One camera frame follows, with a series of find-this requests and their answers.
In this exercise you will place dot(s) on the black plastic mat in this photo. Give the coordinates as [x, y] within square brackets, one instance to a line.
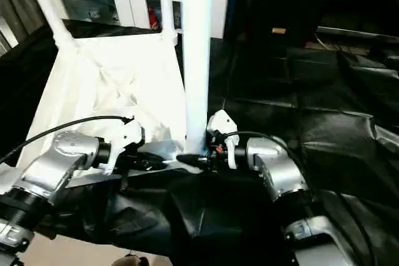
[324, 104]

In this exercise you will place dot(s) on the small orange label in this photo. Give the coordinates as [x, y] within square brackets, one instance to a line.
[278, 30]

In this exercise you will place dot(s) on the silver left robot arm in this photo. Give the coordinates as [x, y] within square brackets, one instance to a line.
[56, 166]

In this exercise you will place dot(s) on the white plastic table top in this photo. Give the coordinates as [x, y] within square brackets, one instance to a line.
[93, 79]

